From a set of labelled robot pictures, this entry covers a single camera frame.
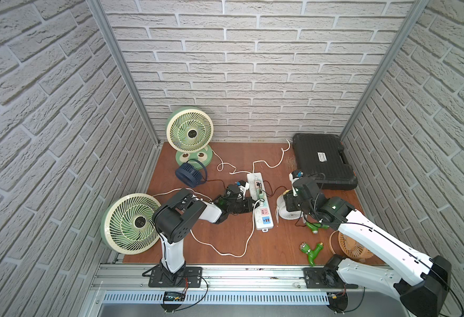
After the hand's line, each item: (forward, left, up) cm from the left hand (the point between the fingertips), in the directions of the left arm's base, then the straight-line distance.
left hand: (254, 198), depth 91 cm
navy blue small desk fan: (+9, +31, +6) cm, 33 cm away
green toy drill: (-22, -20, -2) cm, 30 cm away
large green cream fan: (-17, +50, +10) cm, 53 cm away
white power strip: (-8, -4, -2) cm, 9 cm away
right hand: (-6, -13, +13) cm, 19 cm away
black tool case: (+22, -38, +4) cm, 44 cm away
